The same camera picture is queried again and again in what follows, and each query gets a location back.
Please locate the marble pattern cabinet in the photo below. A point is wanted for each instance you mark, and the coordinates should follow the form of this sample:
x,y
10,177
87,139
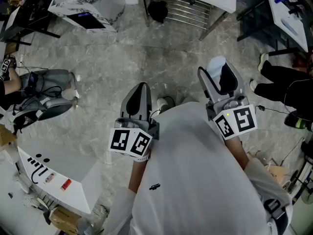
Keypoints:
x,y
102,1

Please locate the white wristband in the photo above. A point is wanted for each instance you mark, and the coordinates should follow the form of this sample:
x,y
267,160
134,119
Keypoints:
x,y
143,158

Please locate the white cabinet with black marks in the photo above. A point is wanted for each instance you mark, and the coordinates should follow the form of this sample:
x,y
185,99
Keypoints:
x,y
68,165

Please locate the person's left forearm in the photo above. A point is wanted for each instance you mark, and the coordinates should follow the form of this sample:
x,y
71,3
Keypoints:
x,y
137,175

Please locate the person's white t-shirt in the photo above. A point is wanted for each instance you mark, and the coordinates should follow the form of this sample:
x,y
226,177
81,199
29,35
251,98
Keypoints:
x,y
193,170

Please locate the pale blue bar of soap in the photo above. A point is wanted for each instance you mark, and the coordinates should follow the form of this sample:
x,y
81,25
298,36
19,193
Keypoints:
x,y
215,66

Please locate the standing fan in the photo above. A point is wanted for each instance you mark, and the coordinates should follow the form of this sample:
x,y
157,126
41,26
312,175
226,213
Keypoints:
x,y
307,192

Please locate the small pink tube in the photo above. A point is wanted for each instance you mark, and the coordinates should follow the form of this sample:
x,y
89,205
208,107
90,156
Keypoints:
x,y
50,177

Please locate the another person's forearm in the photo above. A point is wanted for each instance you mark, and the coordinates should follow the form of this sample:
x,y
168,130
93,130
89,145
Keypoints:
x,y
11,82

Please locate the brown cardboard box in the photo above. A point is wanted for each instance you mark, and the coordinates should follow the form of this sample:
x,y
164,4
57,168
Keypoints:
x,y
6,136
64,219

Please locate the black frame desk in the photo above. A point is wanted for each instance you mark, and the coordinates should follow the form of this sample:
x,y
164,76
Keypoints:
x,y
27,23

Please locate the pale blue oblong object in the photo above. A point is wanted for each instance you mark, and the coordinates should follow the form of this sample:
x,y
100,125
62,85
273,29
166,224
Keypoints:
x,y
289,27

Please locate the person's white shoe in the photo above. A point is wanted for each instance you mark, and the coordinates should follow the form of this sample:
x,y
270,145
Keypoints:
x,y
162,104

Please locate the white table with black frame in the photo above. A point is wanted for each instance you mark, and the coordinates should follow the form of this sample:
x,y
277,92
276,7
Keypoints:
x,y
286,28

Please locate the small red container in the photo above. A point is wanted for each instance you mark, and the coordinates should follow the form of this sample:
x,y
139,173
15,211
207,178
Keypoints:
x,y
66,184

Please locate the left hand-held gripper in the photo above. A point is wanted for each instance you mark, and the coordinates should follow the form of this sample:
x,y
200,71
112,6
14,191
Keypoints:
x,y
144,128

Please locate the person's right forearm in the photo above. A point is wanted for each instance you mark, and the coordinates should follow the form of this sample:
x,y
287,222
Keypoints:
x,y
236,150

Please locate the black tool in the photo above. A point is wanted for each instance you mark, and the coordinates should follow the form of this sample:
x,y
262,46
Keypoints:
x,y
296,10

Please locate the black shoe with yellow stripe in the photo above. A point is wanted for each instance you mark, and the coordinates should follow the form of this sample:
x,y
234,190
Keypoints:
x,y
297,121

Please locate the metal rack frame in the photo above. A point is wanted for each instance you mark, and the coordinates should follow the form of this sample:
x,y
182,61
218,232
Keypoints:
x,y
185,11

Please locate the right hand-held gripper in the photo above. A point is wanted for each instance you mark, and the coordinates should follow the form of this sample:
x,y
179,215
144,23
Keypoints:
x,y
234,121

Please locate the black cloth bundle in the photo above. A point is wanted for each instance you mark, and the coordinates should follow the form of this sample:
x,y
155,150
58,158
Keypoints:
x,y
157,11

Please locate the crumpled brown cardboard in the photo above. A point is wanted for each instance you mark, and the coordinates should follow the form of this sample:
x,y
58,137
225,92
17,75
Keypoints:
x,y
277,174

